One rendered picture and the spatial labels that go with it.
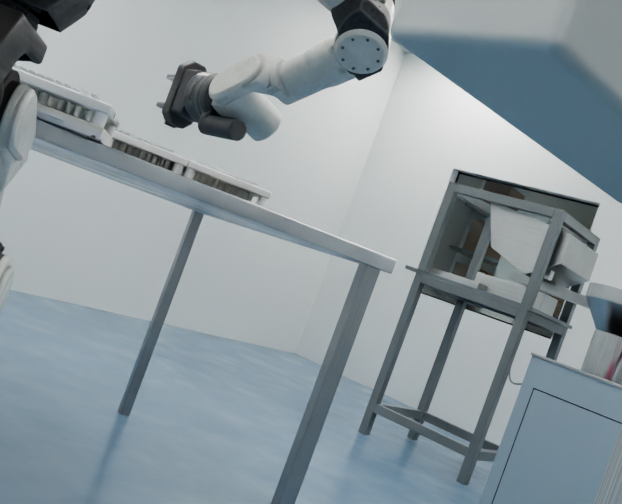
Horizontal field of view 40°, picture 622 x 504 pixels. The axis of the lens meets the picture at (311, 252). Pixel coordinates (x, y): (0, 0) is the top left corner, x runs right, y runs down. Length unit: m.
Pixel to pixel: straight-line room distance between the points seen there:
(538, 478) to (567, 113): 3.40
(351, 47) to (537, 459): 2.65
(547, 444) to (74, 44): 3.58
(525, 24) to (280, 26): 6.42
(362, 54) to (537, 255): 3.48
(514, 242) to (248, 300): 2.93
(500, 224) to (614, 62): 4.52
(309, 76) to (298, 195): 5.81
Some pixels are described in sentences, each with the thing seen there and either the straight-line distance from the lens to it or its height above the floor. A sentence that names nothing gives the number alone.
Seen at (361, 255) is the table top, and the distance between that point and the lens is 1.92.
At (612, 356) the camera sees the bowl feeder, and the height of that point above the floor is 0.86.
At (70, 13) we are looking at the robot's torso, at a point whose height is 0.97.
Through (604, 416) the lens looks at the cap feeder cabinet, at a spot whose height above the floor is 0.62.
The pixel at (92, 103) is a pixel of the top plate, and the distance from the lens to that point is 1.67.
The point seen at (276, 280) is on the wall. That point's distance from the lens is 7.19.
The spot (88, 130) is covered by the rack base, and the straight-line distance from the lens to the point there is 1.66.
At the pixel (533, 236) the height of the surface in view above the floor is 1.34.
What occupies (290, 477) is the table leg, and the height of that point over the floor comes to 0.31.
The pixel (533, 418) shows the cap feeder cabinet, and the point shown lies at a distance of 3.67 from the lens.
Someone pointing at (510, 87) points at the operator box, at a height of 0.84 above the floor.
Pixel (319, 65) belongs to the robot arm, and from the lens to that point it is 1.31.
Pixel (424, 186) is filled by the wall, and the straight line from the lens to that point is 7.35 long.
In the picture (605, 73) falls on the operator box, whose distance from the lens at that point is 0.25.
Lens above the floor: 0.77
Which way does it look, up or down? 1 degrees up
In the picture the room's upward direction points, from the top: 20 degrees clockwise
